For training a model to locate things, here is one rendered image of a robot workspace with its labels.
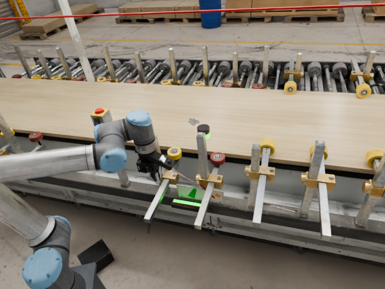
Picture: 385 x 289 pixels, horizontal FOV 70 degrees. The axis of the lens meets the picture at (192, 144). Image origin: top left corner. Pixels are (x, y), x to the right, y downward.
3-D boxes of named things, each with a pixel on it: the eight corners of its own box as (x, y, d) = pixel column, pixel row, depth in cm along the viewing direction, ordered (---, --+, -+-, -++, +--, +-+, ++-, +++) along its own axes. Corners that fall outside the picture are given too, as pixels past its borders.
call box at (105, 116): (106, 129, 135) (101, 116, 130) (94, 128, 137) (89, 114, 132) (113, 121, 140) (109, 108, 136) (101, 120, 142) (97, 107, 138)
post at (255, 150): (255, 217, 147) (259, 148, 117) (248, 215, 148) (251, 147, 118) (256, 211, 149) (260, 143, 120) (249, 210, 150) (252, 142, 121)
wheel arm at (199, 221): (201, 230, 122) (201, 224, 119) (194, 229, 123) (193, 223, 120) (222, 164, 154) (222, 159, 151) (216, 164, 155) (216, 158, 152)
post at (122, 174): (127, 187, 164) (105, 126, 136) (120, 186, 165) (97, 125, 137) (130, 182, 167) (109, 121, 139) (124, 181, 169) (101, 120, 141)
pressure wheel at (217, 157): (223, 176, 150) (223, 161, 142) (209, 175, 152) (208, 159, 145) (226, 167, 155) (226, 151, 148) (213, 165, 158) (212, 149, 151)
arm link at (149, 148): (158, 133, 115) (149, 148, 108) (160, 143, 118) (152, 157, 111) (139, 132, 117) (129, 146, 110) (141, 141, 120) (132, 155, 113)
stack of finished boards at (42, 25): (98, 8, 885) (96, 3, 875) (45, 32, 710) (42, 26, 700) (78, 10, 909) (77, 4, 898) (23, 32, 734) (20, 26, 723)
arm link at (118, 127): (91, 137, 97) (126, 128, 99) (91, 121, 106) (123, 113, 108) (99, 157, 103) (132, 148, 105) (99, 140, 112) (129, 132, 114)
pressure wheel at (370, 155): (384, 153, 123) (364, 158, 128) (389, 166, 126) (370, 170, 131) (381, 145, 128) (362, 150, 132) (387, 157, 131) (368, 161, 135)
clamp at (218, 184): (221, 189, 140) (220, 182, 137) (196, 185, 144) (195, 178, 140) (223, 181, 144) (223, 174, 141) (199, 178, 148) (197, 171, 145)
